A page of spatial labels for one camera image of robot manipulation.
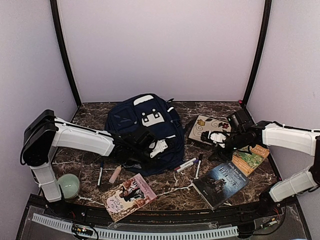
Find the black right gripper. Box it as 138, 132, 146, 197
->
208, 130, 248, 164

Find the navy blue student backpack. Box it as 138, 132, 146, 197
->
104, 93, 185, 177

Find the Wuthering Heights dark book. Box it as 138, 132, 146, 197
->
192, 161, 249, 210

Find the Taming of the Shrew book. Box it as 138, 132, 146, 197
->
101, 173, 157, 223

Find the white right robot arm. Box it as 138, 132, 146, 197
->
200, 120, 320, 217

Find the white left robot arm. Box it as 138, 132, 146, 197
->
19, 109, 168, 218

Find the black tipped whiteboard marker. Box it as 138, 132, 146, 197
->
194, 153, 203, 179

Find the beige floral notebook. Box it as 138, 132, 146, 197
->
188, 115, 232, 145

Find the red capped white marker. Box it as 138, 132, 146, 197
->
175, 162, 194, 173

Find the purple tipped white marker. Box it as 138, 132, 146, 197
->
174, 157, 197, 171

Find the orange green paperback book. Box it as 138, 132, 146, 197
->
232, 144, 270, 177

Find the pink translucent glue bottle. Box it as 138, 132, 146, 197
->
108, 165, 122, 184

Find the pale green round bowl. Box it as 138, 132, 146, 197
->
57, 173, 81, 200

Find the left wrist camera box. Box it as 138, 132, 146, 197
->
126, 128, 156, 149

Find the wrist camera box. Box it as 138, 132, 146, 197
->
227, 109, 254, 132
126, 128, 156, 149

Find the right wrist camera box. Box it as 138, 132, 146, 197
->
227, 109, 254, 132

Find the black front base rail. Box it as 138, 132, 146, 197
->
27, 193, 298, 232

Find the white slotted cable duct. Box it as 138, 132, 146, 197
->
31, 213, 239, 240

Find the black right frame post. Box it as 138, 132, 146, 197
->
241, 0, 272, 108

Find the black frame post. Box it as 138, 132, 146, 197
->
241, 0, 272, 108
49, 0, 82, 108

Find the black left frame post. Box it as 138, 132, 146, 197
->
49, 0, 82, 108

